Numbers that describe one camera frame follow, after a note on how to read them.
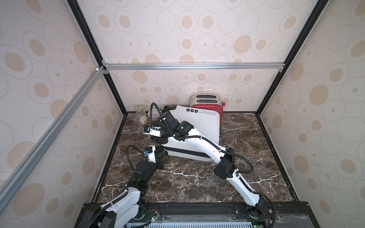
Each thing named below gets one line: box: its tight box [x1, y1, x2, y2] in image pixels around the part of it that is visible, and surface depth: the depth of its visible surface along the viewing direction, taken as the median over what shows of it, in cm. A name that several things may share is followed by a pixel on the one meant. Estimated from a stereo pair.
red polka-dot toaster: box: [189, 93, 226, 125], surface depth 107 cm
